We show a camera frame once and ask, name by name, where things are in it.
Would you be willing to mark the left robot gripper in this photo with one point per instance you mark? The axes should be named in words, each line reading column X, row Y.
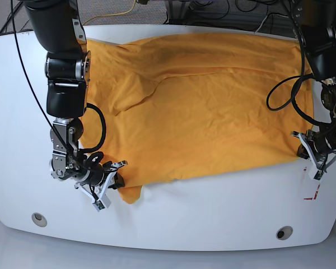
column 318, row 147

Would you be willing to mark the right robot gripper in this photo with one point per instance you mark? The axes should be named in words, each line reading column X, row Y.
column 95, row 183

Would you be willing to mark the orange yellow t-shirt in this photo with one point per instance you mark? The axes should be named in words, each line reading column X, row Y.
column 192, row 105

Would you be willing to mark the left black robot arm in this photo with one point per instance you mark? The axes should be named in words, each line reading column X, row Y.
column 313, row 22

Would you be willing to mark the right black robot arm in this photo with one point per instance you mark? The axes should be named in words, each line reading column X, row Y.
column 58, row 28

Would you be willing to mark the red tape rectangle marking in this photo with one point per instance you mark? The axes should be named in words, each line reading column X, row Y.
column 309, row 188

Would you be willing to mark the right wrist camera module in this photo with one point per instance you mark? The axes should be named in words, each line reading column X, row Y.
column 102, row 203

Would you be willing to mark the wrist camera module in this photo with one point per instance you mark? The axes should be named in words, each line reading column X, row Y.
column 315, row 173
column 102, row 203

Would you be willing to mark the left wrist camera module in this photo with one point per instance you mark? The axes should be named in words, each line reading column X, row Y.
column 315, row 173

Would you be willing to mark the right table cable grommet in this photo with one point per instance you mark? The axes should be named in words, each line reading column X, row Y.
column 284, row 233

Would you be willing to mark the table cable grommet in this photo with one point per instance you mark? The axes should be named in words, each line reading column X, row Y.
column 39, row 220
column 284, row 233

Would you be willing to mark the left table cable grommet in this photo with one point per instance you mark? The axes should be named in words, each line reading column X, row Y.
column 39, row 220

